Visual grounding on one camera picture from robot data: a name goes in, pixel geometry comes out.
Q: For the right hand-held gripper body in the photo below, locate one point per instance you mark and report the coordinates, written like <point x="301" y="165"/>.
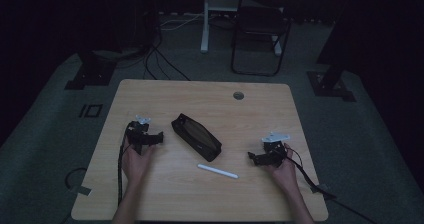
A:
<point x="275" y="149"/>

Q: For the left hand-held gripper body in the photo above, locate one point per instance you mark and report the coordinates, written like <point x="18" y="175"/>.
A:
<point x="138" y="134"/>

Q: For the person's right hand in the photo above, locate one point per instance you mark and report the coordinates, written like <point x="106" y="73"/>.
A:
<point x="285" y="174"/>

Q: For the person's left hand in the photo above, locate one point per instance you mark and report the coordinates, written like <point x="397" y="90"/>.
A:
<point x="135" y="164"/>

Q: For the black pencil case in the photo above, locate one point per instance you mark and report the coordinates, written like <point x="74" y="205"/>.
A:
<point x="196" y="138"/>

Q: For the white pen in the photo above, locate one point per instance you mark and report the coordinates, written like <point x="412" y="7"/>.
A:
<point x="218" y="171"/>

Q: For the grey tape piece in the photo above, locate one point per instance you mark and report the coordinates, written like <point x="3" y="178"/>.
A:
<point x="84" y="190"/>
<point x="319" y="188"/>

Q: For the black stand with base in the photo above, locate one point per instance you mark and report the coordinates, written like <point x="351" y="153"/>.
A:
<point x="91" y="72"/>
<point x="333" y="80"/>

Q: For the black folding chair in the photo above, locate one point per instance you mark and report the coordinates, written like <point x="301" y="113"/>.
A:
<point x="260" y="34"/>

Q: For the white desk frame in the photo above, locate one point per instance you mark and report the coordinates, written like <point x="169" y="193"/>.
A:
<point x="206" y="24"/>

